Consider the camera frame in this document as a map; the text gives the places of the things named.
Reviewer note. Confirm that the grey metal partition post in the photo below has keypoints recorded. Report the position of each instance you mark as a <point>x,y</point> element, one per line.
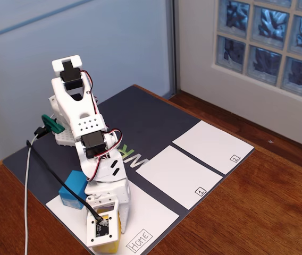
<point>172,40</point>

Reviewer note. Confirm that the yellow paper box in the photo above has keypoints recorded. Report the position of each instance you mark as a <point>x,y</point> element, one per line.
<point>108,248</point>

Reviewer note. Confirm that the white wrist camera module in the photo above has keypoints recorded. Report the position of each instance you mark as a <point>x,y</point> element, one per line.
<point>91,228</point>

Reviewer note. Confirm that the glass block window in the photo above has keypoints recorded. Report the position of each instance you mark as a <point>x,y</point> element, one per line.
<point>268,24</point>

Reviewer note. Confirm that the dark mat with WROB print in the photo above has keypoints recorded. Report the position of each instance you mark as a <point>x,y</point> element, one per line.
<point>153,119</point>

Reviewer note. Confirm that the blue paper box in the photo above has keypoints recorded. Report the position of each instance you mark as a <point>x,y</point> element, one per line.
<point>71,191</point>

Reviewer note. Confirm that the green clamp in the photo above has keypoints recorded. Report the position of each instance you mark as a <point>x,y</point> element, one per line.
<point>50,122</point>

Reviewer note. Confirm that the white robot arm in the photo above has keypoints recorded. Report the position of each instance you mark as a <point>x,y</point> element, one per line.
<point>74,106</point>

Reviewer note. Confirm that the white sheet labelled Home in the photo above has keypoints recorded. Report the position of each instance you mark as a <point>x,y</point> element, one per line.
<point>153,212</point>

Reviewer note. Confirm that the white sheet labelled 2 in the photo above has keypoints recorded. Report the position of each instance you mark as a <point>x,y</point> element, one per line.
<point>214,148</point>

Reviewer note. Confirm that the white sheet labelled 1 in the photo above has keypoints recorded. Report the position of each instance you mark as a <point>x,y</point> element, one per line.
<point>180,175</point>

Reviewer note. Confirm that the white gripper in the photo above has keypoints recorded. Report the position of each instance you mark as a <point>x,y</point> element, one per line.
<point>122,192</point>

